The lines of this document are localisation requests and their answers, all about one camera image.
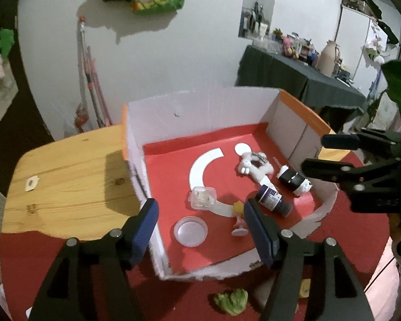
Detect white artificial flower garland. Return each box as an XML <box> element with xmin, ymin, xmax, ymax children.
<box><xmin>364</xmin><ymin>17</ymin><xmax>385</xmax><ymax>64</ymax></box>

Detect beige hanging organizer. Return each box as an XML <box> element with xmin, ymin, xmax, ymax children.
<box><xmin>0</xmin><ymin>70</ymin><xmax>19</xmax><ymax>123</ymax></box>

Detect yellow bottle cap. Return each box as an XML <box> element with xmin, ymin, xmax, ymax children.
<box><xmin>298</xmin><ymin>278</ymin><xmax>311</xmax><ymax>298</ymax></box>

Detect white cabinet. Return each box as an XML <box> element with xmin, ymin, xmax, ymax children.
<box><xmin>336</xmin><ymin>3</ymin><xmax>388</xmax><ymax>91</ymax></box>

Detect silver orange mop stick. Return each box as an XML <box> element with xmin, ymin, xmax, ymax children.
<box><xmin>78</xmin><ymin>16</ymin><xmax>97</xmax><ymax>131</ymax></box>

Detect orange cardboard box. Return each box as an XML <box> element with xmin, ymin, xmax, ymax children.
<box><xmin>121</xmin><ymin>87</ymin><xmax>351</xmax><ymax>281</ymax></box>

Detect dark brown door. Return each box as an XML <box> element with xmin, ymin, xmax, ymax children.
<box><xmin>0</xmin><ymin>0</ymin><xmax>57</xmax><ymax>141</ymax></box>

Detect green fuzzy ball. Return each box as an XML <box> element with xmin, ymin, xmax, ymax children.
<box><xmin>214</xmin><ymin>288</ymin><xmax>248</xmax><ymax>315</ymax></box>

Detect yellow pink mushroom toy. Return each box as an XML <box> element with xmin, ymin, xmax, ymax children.
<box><xmin>230</xmin><ymin>201</ymin><xmax>249</xmax><ymax>238</ymax></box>

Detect small clear plastic box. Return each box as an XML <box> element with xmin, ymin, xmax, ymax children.
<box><xmin>189</xmin><ymin>186</ymin><xmax>218</xmax><ymax>211</ymax></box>

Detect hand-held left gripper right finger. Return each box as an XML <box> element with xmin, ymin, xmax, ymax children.
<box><xmin>243</xmin><ymin>198</ymin><xmax>376</xmax><ymax>321</ymax></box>

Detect red knitted mat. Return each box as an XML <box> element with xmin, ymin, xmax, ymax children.
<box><xmin>0</xmin><ymin>150</ymin><xmax>398</xmax><ymax>321</ymax></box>

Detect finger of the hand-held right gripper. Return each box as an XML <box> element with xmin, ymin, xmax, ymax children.
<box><xmin>302</xmin><ymin>158</ymin><xmax>365</xmax><ymax>189</ymax></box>
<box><xmin>321</xmin><ymin>133</ymin><xmax>363</xmax><ymax>151</ymax></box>

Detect grey eye shadow case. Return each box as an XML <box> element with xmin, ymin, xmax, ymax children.
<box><xmin>254</xmin><ymin>274</ymin><xmax>279</xmax><ymax>310</ymax></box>

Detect white plush bunny keychain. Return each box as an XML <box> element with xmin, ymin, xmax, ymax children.
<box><xmin>237</xmin><ymin>152</ymin><xmax>274</xmax><ymax>183</ymax></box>

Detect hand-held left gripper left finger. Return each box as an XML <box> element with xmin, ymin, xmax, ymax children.
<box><xmin>27</xmin><ymin>198</ymin><xmax>159</xmax><ymax>321</ymax></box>

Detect dark blue labelled bottle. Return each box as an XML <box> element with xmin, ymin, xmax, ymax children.
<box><xmin>256</xmin><ymin>185</ymin><xmax>293</xmax><ymax>220</ymax></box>

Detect black white small bottle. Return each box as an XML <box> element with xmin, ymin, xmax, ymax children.
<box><xmin>276</xmin><ymin>165</ymin><xmax>312</xmax><ymax>197</ymax></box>

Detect dark patterned bag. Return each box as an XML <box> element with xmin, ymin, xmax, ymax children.
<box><xmin>341</xmin><ymin>0</ymin><xmax>383</xmax><ymax>19</ymax></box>

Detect green plush toy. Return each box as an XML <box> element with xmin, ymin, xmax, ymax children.
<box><xmin>0</xmin><ymin>28</ymin><xmax>16</xmax><ymax>56</ymax></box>

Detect beige thermos jug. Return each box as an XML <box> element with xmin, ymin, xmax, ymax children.
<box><xmin>316</xmin><ymin>39</ymin><xmax>341</xmax><ymax>77</ymax></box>

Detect dark green covered side table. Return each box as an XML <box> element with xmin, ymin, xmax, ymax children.
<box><xmin>234</xmin><ymin>44</ymin><xmax>367</xmax><ymax>134</ymax></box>

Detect pink sticks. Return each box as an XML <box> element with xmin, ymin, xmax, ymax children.
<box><xmin>85</xmin><ymin>47</ymin><xmax>112</xmax><ymax>128</ymax></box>

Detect row of small cosmetic items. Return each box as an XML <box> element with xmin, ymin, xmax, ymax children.
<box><xmin>271</xmin><ymin>27</ymin><xmax>321</xmax><ymax>66</ymax></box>

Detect clear round plastic lid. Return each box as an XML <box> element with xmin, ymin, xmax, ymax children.
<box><xmin>173</xmin><ymin>216</ymin><xmax>209</xmax><ymax>248</ymax></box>

